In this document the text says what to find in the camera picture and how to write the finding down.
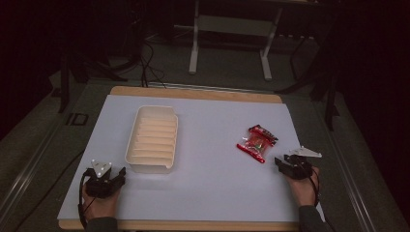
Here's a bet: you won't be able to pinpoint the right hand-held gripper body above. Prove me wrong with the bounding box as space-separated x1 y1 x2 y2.
280 145 323 181

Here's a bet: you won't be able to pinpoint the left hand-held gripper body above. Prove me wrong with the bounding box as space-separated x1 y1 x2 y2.
84 159 125 199

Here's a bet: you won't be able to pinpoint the red snack packet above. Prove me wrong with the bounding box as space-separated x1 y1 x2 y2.
236 124 278 164

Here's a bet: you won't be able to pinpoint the white ribbed plastic tray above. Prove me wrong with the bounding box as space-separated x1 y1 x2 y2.
124 104 179 175

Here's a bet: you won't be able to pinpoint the person's left hand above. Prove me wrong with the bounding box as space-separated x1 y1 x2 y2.
81 183 122 222

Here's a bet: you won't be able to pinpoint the person's right hand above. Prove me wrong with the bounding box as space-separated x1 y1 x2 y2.
284 165 321 208

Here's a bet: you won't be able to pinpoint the white table mat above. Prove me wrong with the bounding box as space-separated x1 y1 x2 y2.
57 94 326 223

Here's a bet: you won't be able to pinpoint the black stand legs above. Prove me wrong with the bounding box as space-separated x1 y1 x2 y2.
274 18 342 131

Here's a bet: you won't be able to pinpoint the white metal stand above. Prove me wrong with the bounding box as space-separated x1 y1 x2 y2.
188 0 284 81

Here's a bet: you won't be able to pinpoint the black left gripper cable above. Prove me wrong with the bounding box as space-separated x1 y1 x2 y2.
77 169 97 229

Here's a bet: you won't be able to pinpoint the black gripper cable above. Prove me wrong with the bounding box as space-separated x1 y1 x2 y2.
304 163 322 208
77 169 97 229

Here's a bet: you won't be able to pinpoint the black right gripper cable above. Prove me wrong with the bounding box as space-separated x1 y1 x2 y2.
304 163 322 208

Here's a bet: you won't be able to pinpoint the black floor cables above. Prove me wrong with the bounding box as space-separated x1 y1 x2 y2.
80 13 168 90

